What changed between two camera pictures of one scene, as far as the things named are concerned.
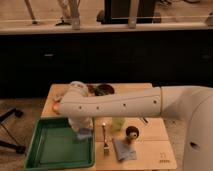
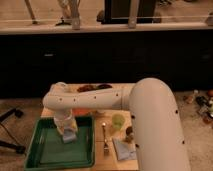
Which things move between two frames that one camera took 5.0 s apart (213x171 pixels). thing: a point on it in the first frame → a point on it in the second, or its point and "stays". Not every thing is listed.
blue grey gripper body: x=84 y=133 → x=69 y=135
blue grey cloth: x=124 y=150 stays
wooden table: x=125 y=143 stays
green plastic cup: x=118 y=122 stays
